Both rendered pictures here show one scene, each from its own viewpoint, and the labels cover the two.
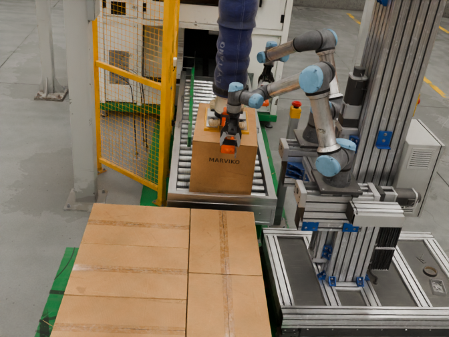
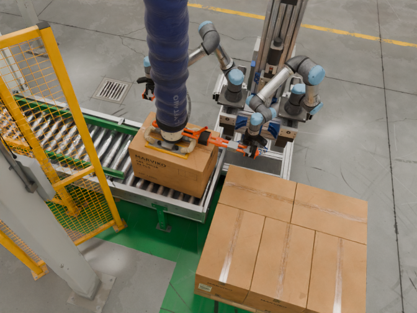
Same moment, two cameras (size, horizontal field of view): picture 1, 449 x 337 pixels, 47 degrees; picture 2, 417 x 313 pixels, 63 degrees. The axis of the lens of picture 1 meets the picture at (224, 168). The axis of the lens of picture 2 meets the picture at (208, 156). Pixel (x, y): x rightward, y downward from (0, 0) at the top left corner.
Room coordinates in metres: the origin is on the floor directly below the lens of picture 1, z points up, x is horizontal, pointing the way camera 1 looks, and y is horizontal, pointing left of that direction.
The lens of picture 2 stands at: (2.39, 1.49, 3.02)
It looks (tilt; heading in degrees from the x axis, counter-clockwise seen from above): 54 degrees down; 287
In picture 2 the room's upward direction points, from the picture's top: 5 degrees clockwise
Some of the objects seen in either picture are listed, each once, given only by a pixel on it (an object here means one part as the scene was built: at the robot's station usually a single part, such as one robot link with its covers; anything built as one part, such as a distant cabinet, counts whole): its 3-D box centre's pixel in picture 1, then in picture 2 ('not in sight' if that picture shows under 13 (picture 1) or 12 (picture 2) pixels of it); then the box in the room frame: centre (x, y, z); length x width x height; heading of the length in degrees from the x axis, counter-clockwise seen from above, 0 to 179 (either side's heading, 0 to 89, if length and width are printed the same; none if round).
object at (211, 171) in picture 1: (223, 149); (175, 154); (3.13, 0.02, 0.75); 0.60 x 0.40 x 0.40; 2
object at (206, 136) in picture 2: (228, 120); (204, 137); (2.90, 0.01, 1.08); 0.10 x 0.08 x 0.06; 93
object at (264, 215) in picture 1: (220, 212); (215, 184); (2.78, -0.01, 0.48); 0.70 x 0.03 x 0.15; 95
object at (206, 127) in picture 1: (212, 117); (167, 146); (3.14, 0.12, 0.97); 0.34 x 0.10 x 0.05; 3
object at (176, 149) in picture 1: (178, 127); (72, 177); (3.92, 0.42, 0.50); 2.31 x 0.05 x 0.19; 5
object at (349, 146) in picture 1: (342, 152); (299, 94); (2.36, -0.59, 1.20); 0.13 x 0.12 x 0.14; 148
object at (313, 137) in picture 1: (316, 130); (233, 91); (2.85, -0.53, 1.09); 0.15 x 0.15 x 0.10
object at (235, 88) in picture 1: (235, 93); (255, 121); (2.56, -0.02, 1.38); 0.09 x 0.08 x 0.11; 58
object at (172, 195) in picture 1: (222, 198); (215, 177); (2.78, -0.01, 0.58); 0.70 x 0.03 x 0.06; 95
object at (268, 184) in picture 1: (255, 132); (106, 122); (3.97, -0.23, 0.50); 2.31 x 0.05 x 0.19; 5
